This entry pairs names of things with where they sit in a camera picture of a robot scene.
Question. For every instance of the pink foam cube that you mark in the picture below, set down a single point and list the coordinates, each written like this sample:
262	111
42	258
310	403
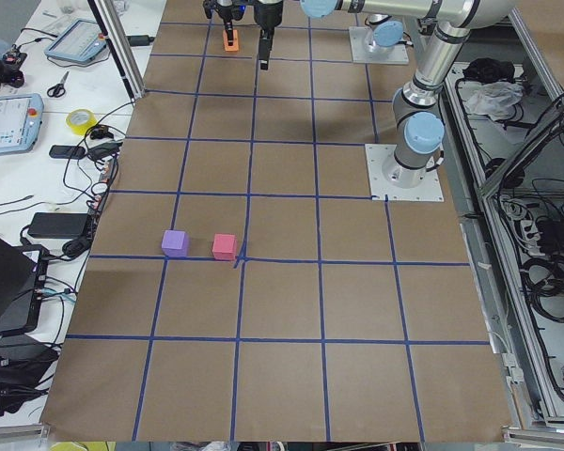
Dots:
224	247

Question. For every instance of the brown paper table cover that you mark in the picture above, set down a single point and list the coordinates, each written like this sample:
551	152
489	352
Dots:
341	318

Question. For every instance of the orange foam cube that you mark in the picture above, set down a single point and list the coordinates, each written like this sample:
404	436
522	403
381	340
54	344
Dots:
236	47

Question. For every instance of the teach pendant tablet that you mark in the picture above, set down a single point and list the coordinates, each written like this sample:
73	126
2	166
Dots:
80	43
20	121

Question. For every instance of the black laptop computer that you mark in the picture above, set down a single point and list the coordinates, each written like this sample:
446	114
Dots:
23	271

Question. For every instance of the black power strip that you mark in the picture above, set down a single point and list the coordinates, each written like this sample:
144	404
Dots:
100	190

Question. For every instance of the purple foam cube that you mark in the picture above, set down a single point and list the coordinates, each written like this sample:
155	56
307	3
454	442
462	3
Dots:
175	243

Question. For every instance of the black handled scissors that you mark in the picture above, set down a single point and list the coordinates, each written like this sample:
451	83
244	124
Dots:
58	90

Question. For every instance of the upper teach pendant tablet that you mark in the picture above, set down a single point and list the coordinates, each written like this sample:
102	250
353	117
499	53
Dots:
80	43

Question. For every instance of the black smartphone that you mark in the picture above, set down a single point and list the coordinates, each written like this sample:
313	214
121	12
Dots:
67	152

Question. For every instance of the lower teach pendant tablet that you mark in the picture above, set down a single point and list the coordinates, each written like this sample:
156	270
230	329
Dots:
20	121

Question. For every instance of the aluminium frame post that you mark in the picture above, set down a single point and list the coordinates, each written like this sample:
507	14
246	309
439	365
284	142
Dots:
112	29

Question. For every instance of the black and white cloth pile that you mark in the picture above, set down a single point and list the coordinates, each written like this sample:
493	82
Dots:
498	94

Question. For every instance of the black power adapter brick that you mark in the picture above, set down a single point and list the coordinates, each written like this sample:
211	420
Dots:
53	225

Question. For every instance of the yellow tape roll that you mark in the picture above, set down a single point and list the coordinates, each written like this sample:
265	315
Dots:
81	120

